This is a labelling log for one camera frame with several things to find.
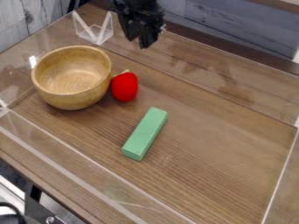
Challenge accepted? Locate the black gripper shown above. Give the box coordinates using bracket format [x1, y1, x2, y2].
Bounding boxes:
[112, 0, 164, 49]

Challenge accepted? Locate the red plush strawberry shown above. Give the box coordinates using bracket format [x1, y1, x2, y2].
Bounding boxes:
[110, 71, 138, 102]

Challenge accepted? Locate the clear acrylic corner stand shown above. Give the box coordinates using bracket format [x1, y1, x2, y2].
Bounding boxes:
[70, 11, 113, 46]

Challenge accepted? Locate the wooden bowl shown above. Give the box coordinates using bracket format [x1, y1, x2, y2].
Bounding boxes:
[32, 45, 112, 110]

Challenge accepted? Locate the green rectangular block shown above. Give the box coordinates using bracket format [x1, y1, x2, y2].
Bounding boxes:
[121, 107, 168, 161]

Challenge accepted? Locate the clear acrylic front barrier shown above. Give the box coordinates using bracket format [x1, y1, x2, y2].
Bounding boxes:
[0, 108, 194, 224]

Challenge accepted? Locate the black metal table frame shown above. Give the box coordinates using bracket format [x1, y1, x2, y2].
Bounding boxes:
[0, 183, 68, 224]

